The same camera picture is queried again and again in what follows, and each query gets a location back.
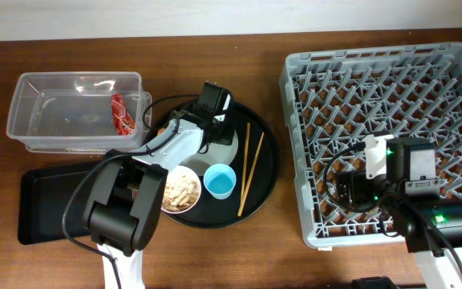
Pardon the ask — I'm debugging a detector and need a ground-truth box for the grey plate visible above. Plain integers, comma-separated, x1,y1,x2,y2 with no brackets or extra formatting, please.
180,130,239,176

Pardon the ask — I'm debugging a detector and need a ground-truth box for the light blue cup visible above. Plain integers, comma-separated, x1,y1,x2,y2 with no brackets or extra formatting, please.
203,164,237,200

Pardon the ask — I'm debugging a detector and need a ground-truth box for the grey dishwasher rack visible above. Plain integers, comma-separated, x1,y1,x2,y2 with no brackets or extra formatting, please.
279,43,462,249

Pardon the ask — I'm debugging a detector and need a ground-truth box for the wooden chopstick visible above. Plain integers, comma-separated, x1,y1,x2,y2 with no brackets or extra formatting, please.
237,132,265,217
241,123,250,201

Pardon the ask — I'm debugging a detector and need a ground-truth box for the clear plastic bin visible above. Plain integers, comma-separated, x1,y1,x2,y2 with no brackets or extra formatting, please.
6,71,152,154

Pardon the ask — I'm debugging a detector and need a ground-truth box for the orange carrot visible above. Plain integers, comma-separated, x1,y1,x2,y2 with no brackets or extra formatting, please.
156,128,165,136

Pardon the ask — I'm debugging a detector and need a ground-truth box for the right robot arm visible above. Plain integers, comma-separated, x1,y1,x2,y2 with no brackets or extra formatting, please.
327,134,462,288

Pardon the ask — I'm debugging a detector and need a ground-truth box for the round black tray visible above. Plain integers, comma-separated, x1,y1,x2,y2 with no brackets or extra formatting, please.
166,102,280,229

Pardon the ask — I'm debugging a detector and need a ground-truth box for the white bowl with food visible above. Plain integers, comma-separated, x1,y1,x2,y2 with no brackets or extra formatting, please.
161,165,202,214

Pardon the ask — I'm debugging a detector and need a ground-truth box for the black rectangular tray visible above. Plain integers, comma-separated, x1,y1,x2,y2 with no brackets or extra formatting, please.
18,161,99,245

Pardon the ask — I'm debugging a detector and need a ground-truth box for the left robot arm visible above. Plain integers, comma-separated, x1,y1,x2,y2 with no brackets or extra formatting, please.
69,112,234,288

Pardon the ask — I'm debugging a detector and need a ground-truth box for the red snack wrapper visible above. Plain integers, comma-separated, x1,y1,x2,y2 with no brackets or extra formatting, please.
111,93,136,136

